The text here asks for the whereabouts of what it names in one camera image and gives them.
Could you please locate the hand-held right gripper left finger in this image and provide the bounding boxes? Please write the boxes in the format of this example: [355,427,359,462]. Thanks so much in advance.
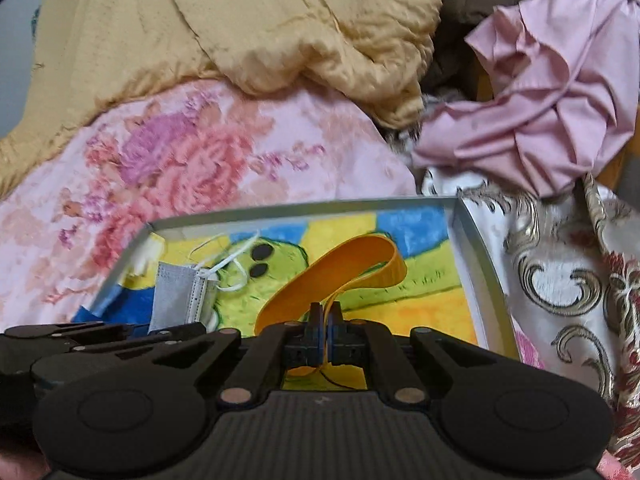
[145,302,327,406]

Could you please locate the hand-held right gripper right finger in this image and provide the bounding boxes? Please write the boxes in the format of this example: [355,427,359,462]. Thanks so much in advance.
[327,302,501,406]

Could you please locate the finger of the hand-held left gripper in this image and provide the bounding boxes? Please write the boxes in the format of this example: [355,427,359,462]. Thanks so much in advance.
[2,322,207,361]

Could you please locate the orange elastic band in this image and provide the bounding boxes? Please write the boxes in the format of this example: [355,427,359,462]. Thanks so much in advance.
[254,234,407,378]

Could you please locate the grey face mask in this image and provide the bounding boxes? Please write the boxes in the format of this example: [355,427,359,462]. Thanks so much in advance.
[147,232,261,335]

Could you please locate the grey metal tray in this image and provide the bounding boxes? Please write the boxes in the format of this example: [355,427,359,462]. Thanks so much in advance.
[70,196,521,361]

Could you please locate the pink floral bedsheet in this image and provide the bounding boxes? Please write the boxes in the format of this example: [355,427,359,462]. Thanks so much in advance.
[0,80,421,336]

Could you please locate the gold ornate patterned cloth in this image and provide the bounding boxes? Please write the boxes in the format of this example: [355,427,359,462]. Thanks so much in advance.
[420,170,640,471]

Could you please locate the pink cloth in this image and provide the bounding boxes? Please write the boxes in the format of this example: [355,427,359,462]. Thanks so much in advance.
[410,0,640,198]

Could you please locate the yellow quilt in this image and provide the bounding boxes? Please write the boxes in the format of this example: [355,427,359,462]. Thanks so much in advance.
[0,0,446,198]

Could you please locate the brown quilted jacket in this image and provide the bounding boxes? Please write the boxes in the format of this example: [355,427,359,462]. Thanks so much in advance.
[420,0,576,96]

